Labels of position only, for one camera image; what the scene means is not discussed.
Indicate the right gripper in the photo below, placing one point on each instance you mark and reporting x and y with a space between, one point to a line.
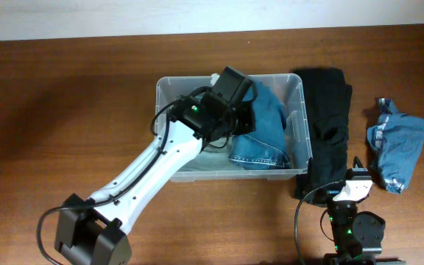
354 165

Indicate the blue crumpled shirt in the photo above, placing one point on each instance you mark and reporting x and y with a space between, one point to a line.
397 140

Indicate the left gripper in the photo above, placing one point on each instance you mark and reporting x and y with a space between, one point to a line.
249 116

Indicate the black garment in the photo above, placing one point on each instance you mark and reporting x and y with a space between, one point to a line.
327 105

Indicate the dark blue jeans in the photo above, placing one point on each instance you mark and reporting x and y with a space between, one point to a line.
265 147

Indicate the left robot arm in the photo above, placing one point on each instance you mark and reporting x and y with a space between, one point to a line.
95 230

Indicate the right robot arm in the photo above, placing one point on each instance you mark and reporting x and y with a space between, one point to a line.
357 235

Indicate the light grey-blue jeans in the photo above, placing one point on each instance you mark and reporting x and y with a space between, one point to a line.
211 159

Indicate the clear plastic storage bin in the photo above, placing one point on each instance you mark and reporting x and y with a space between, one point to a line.
288 88

